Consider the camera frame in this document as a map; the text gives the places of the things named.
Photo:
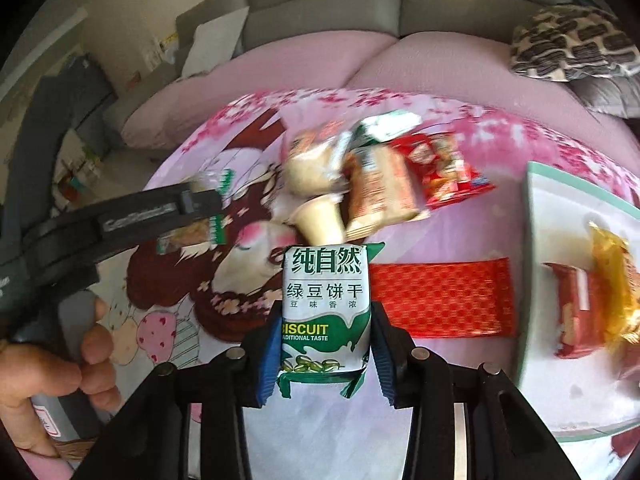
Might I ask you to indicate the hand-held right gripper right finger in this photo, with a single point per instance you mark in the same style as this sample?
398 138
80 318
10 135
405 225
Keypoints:
385 360

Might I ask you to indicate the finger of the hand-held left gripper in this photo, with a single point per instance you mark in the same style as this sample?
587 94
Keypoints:
200 200

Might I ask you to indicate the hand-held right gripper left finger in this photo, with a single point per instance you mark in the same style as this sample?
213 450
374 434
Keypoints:
267 355

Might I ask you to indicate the clear green-edged snack packet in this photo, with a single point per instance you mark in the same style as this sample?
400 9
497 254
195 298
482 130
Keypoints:
192 235

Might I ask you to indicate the green white biscuit packet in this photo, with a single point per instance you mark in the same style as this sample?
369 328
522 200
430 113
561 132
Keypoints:
325 310

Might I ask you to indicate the orange beige cake packet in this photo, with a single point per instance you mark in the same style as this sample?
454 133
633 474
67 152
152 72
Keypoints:
382 195

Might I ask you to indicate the small red snack packet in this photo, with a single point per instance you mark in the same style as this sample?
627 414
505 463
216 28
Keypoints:
575 310

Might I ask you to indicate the teal shallow cardboard box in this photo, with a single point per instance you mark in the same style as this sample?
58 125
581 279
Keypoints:
550 210

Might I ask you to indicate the yellow snack packet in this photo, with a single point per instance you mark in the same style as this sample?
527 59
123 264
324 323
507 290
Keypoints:
617 280

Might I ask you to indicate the person's left hand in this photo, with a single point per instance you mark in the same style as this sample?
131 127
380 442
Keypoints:
35 385

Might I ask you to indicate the red patterned flat packet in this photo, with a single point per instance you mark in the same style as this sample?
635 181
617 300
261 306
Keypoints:
440 300

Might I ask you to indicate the clear bread bun packet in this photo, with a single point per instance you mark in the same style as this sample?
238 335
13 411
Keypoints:
310 160

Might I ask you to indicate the beige pudding cup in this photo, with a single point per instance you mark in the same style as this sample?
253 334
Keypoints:
320 220

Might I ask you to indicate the pink printed blanket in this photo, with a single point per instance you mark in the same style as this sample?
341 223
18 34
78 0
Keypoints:
475 240

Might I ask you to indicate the dark grey furniture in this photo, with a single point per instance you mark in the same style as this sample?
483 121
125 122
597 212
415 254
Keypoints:
80 85

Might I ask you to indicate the white cushion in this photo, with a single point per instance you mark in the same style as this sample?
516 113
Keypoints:
212 45

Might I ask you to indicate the silver green-edged wrapper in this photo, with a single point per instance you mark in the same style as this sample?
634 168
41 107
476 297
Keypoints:
385 127

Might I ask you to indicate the red printed snack bag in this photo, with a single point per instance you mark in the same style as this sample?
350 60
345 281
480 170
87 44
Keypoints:
445 170

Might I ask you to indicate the grey sofa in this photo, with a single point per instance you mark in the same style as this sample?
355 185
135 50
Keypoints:
320 5

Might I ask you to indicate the grey pillow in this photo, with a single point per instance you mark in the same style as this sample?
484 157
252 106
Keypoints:
605 92

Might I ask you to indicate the black patterned pillow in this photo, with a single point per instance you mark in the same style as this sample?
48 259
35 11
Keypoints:
570 40

